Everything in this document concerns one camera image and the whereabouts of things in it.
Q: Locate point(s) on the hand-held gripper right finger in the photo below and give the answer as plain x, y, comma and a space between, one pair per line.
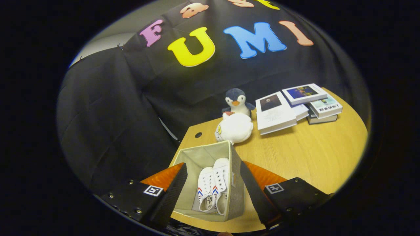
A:
254, 196

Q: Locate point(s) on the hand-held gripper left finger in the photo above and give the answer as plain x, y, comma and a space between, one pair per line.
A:
172, 196

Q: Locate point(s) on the white canvas shoe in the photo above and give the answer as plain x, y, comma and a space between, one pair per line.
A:
222, 170
206, 182

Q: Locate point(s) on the grey fabric storage box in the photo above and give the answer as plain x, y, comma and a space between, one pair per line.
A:
197, 157

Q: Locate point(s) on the white plush toy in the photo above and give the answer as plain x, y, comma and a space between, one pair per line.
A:
234, 127

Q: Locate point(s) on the white book with dark portrait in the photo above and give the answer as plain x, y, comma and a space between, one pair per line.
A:
274, 114

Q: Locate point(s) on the plain white book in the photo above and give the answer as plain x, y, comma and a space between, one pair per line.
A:
300, 111

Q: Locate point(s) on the penguin plush toy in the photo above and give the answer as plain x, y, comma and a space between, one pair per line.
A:
236, 95

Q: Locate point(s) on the dark grey book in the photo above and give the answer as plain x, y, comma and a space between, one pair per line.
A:
323, 119

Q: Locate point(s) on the book with teal cover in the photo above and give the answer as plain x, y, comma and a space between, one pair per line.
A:
325, 106

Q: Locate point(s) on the book with blue cover picture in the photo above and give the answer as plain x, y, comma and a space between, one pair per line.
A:
303, 92

